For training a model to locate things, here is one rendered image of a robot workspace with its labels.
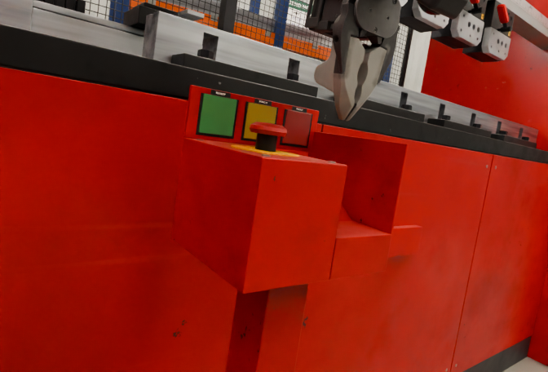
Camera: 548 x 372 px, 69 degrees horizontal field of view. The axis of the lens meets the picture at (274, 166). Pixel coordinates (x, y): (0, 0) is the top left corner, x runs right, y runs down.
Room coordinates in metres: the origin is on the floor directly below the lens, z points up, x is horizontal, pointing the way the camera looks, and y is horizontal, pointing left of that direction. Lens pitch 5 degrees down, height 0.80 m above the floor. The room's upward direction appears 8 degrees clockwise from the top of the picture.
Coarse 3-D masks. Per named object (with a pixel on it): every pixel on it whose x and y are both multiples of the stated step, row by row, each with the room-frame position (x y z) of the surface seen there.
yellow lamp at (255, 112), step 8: (248, 104) 0.50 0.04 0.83; (256, 104) 0.50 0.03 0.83; (248, 112) 0.50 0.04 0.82; (256, 112) 0.50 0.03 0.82; (264, 112) 0.51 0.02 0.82; (272, 112) 0.52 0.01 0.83; (248, 120) 0.50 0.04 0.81; (256, 120) 0.51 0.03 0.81; (264, 120) 0.51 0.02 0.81; (272, 120) 0.52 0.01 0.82; (248, 128) 0.50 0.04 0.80; (248, 136) 0.50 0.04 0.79; (256, 136) 0.51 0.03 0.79
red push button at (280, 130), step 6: (252, 126) 0.40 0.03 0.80; (258, 126) 0.40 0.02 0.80; (264, 126) 0.40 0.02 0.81; (270, 126) 0.40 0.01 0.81; (276, 126) 0.40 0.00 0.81; (282, 126) 0.41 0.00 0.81; (258, 132) 0.40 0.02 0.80; (264, 132) 0.40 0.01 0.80; (270, 132) 0.40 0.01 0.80; (276, 132) 0.40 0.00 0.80; (282, 132) 0.40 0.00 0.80; (258, 138) 0.41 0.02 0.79; (264, 138) 0.41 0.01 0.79; (270, 138) 0.41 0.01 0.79; (276, 138) 0.41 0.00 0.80; (258, 144) 0.41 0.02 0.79; (264, 144) 0.41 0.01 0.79; (270, 144) 0.41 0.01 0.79; (264, 150) 0.41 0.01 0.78; (270, 150) 0.41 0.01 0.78
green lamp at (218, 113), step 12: (204, 96) 0.46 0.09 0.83; (216, 96) 0.47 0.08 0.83; (204, 108) 0.46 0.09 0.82; (216, 108) 0.47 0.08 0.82; (228, 108) 0.48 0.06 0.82; (204, 120) 0.46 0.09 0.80; (216, 120) 0.47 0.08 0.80; (228, 120) 0.48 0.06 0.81; (204, 132) 0.46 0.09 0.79; (216, 132) 0.47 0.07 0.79; (228, 132) 0.48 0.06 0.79
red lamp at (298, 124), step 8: (288, 112) 0.54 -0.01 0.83; (296, 112) 0.54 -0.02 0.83; (288, 120) 0.54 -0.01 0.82; (296, 120) 0.55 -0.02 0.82; (304, 120) 0.55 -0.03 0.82; (288, 128) 0.54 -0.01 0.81; (296, 128) 0.55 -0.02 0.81; (304, 128) 0.56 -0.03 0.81; (288, 136) 0.54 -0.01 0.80; (296, 136) 0.55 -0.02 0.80; (304, 136) 0.56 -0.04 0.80; (304, 144) 0.56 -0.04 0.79
